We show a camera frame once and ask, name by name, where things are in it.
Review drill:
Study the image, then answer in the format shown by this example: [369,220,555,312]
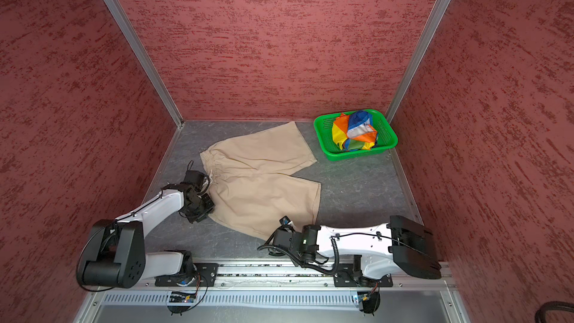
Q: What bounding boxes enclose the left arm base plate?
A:
[155,263,219,289]

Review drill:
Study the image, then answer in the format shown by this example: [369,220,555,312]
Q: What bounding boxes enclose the aluminium corner post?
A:
[103,0,185,129]
[385,0,451,123]

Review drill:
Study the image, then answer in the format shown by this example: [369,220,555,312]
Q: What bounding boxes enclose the black cable bottom right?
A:
[534,300,574,323]

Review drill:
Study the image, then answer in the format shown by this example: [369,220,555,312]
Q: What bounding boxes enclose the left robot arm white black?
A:
[76,182,215,292]

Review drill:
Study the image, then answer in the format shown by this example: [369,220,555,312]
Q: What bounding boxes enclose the beige shorts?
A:
[200,122,321,239]

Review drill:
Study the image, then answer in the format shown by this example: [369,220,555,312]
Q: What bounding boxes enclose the right circuit board with wires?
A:
[357,283,381,315]

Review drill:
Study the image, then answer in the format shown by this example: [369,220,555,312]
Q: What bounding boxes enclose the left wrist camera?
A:
[182,170,209,191]

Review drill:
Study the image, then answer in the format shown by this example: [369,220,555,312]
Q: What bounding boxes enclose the green plastic basket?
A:
[313,109,399,162]

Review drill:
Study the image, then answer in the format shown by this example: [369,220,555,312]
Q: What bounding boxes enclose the left aluminium corner post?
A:
[103,0,185,129]

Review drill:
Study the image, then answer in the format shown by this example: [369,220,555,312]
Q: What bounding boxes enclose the slotted cable duct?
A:
[102,291,359,310]

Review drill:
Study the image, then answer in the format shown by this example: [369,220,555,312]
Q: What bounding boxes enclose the right aluminium corner post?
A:
[385,0,451,123]

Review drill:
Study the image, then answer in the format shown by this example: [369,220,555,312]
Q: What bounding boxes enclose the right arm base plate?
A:
[333,264,393,289]

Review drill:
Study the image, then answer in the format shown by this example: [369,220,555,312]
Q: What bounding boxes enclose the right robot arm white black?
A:
[257,215,442,287]

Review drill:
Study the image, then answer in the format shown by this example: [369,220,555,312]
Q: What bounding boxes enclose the multicolour shorts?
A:
[331,111,378,152]

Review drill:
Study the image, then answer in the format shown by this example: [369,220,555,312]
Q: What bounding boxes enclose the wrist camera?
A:
[280,216,294,231]
[182,170,209,191]

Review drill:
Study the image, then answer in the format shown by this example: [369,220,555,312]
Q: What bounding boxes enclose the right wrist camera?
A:
[280,216,294,231]

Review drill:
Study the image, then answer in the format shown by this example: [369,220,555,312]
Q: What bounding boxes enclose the circuit board with wires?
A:
[357,283,381,315]
[167,274,209,316]

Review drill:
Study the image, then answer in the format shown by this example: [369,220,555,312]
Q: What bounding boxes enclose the left circuit board with wires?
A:
[167,274,209,316]

